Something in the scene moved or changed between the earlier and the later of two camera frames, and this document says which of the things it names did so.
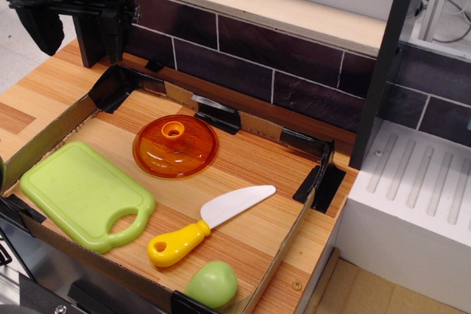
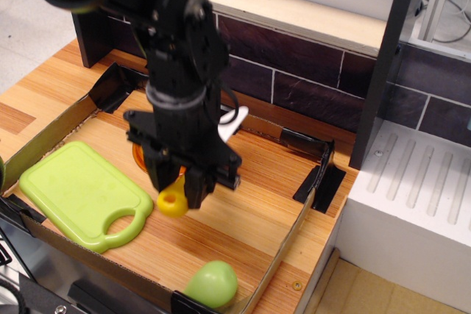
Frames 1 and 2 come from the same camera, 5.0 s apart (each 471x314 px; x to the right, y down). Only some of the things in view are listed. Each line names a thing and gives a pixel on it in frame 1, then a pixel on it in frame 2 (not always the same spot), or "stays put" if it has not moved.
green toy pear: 213,284 stays put
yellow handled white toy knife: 165,250 to 174,201
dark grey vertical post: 380,93 stays put
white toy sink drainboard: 408,215 stays put
